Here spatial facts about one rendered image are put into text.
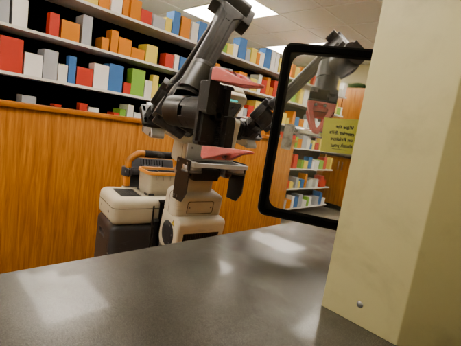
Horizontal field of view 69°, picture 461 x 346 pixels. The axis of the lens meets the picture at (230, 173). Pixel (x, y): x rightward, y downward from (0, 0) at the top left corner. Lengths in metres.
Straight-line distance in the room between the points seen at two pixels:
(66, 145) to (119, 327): 1.93
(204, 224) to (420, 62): 1.04
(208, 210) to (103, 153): 1.18
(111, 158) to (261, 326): 2.07
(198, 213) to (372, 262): 0.97
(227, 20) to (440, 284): 0.68
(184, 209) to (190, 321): 0.91
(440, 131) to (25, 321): 0.53
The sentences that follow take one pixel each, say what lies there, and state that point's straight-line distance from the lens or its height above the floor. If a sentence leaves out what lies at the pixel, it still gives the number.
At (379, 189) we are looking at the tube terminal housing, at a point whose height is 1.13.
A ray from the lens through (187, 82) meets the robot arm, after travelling 0.62.
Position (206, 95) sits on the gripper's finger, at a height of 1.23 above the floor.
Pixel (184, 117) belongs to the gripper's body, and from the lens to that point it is 0.57.
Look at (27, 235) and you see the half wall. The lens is 2.39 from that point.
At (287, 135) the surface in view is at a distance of 0.76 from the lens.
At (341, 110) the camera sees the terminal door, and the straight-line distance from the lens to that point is 0.78.
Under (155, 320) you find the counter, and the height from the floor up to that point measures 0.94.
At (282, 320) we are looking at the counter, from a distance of 0.50.
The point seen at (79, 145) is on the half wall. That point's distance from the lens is 2.33.
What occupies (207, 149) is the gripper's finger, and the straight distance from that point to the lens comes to 0.51.
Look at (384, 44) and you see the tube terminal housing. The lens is 0.52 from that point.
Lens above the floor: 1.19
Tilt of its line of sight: 8 degrees down
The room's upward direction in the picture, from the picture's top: 9 degrees clockwise
